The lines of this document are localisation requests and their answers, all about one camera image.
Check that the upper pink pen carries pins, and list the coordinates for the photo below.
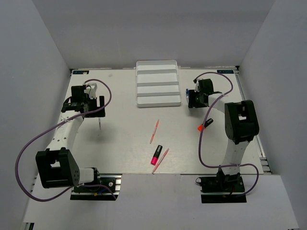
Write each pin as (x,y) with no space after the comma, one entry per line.
(154,131)

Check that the white tiered organizer tray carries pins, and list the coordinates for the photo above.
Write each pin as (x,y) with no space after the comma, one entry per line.
(157,84)

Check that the orange-capped black marker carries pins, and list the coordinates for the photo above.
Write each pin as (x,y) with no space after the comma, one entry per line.
(206,124)

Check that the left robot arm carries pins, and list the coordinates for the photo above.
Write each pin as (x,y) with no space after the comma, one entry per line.
(56,164)

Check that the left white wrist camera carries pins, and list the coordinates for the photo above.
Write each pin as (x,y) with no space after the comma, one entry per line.
(90,90)

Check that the lower pink pen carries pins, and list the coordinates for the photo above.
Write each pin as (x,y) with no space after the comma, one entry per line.
(160,161)

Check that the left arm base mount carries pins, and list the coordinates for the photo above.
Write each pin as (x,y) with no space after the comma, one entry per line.
(108,189)

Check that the right blue table label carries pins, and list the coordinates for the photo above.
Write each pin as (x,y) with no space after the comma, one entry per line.
(225,71)

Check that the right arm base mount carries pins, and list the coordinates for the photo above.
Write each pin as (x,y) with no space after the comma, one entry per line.
(212,192)

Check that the pink pen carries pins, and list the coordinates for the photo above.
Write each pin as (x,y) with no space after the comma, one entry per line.
(154,131)
(160,161)

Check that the left blue table label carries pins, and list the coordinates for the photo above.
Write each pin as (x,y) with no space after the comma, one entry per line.
(80,72)

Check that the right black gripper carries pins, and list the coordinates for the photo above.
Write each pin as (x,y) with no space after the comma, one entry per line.
(193,102)

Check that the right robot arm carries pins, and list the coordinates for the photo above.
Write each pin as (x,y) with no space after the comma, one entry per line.
(240,120)

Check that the blue table label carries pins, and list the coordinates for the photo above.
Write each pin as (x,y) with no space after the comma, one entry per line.
(225,71)
(80,72)

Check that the pink black highlighter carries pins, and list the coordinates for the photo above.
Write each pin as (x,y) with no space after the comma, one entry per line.
(156,154)

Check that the clear blue-capped spray bottle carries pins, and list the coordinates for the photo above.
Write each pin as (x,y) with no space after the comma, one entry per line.
(187,95)

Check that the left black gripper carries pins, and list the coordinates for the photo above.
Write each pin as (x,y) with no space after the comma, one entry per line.
(99,113)

